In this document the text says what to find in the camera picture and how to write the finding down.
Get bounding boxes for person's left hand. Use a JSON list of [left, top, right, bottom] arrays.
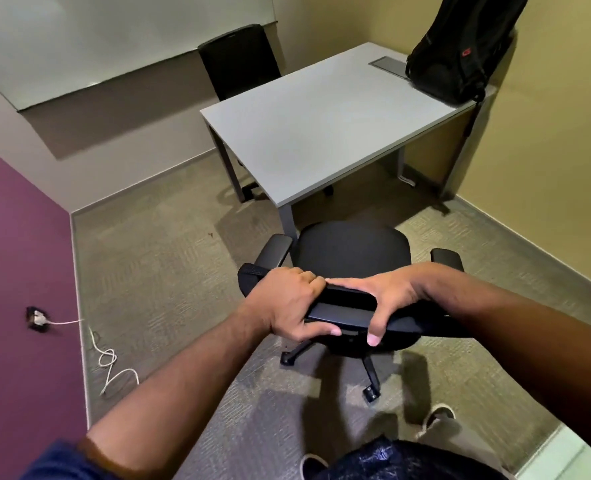
[[239, 267, 343, 343]]

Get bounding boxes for person's right hand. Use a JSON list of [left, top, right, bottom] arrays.
[[325, 264, 434, 348]]

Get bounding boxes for black office chair with armrests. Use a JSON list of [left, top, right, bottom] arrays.
[[237, 221, 472, 404]]

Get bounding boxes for person's left forearm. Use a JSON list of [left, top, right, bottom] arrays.
[[78, 305, 272, 480]]

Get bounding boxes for person's right forearm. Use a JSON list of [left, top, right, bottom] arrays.
[[419, 264, 591, 460]]

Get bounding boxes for person's right shoe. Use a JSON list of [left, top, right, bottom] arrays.
[[419, 403, 457, 436]]

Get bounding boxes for person's shoe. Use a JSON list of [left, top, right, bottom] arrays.
[[299, 454, 329, 480], [419, 403, 457, 436]]

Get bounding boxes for person's left shoe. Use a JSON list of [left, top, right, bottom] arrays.
[[299, 454, 329, 480]]

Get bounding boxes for dark patterned shirt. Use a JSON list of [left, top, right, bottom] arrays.
[[315, 436, 507, 480]]

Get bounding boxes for beige trousers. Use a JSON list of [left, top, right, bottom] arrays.
[[415, 417, 517, 480]]

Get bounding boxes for grey table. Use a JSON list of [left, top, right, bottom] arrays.
[[199, 42, 498, 240]]

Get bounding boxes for black mesh-back chair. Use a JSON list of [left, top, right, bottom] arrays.
[[198, 24, 335, 203]]

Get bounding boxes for black backpack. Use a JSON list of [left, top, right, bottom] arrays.
[[405, 0, 531, 107]]

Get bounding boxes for blue shirt sleeve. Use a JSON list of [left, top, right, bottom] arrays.
[[20, 440, 122, 480]]

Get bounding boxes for white whiteboard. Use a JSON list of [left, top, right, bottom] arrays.
[[0, 0, 278, 112]]

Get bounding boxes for white charger with cable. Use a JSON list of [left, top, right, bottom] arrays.
[[33, 314, 140, 397]]

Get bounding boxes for grey table cable flap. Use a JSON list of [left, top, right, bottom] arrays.
[[369, 56, 410, 79]]

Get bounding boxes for black wall socket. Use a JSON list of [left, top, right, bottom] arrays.
[[25, 306, 50, 333]]

